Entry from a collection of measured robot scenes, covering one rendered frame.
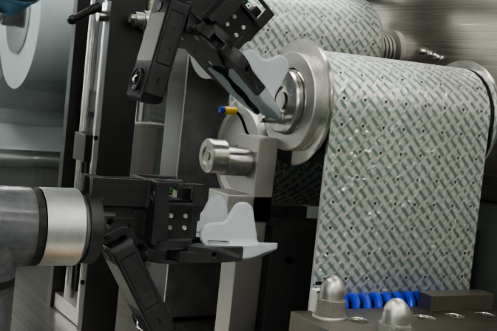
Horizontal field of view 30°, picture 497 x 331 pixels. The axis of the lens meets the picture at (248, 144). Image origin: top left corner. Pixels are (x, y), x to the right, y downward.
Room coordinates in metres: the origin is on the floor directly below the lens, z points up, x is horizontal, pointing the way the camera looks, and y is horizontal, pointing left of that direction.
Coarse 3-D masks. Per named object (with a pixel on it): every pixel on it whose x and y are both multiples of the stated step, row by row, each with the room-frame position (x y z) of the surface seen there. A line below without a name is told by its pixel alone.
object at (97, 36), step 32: (96, 0) 1.35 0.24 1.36; (128, 0) 1.26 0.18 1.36; (96, 32) 1.35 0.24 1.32; (128, 32) 1.26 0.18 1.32; (96, 64) 1.38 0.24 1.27; (128, 64) 1.27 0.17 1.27; (96, 96) 1.30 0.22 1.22; (64, 128) 1.38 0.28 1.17; (96, 128) 1.26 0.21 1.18; (128, 128) 1.27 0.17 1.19; (64, 160) 1.37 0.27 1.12; (96, 160) 1.25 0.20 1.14; (128, 160) 1.27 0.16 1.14; (64, 288) 1.35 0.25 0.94; (96, 288) 1.26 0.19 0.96; (96, 320) 1.26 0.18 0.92
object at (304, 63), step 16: (288, 64) 1.08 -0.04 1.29; (304, 64) 1.05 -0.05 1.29; (304, 80) 1.05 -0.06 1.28; (320, 80) 1.04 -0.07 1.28; (320, 96) 1.03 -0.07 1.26; (304, 112) 1.04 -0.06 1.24; (320, 112) 1.03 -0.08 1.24; (304, 128) 1.04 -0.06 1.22; (288, 144) 1.06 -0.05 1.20; (304, 144) 1.05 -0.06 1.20
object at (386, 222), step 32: (352, 160) 1.05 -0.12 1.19; (384, 160) 1.07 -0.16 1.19; (416, 160) 1.09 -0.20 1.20; (448, 160) 1.12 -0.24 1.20; (480, 160) 1.14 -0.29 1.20; (352, 192) 1.05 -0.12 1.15; (384, 192) 1.07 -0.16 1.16; (416, 192) 1.10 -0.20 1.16; (448, 192) 1.12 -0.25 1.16; (480, 192) 1.15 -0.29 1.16; (320, 224) 1.03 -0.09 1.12; (352, 224) 1.05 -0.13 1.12; (384, 224) 1.08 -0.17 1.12; (416, 224) 1.10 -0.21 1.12; (448, 224) 1.12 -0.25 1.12; (320, 256) 1.03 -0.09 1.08; (352, 256) 1.06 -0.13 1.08; (384, 256) 1.08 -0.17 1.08; (416, 256) 1.10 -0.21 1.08; (448, 256) 1.13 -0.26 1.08; (352, 288) 1.06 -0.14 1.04; (384, 288) 1.08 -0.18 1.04; (416, 288) 1.10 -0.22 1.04; (448, 288) 1.13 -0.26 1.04
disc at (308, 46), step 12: (288, 48) 1.10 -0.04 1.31; (300, 48) 1.08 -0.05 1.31; (312, 48) 1.06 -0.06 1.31; (324, 60) 1.04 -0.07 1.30; (324, 72) 1.03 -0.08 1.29; (324, 84) 1.03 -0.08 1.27; (324, 96) 1.03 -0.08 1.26; (324, 108) 1.03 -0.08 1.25; (324, 120) 1.02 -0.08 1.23; (324, 132) 1.02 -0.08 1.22; (312, 144) 1.04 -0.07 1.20; (288, 156) 1.08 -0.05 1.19; (300, 156) 1.06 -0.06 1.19; (312, 156) 1.04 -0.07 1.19
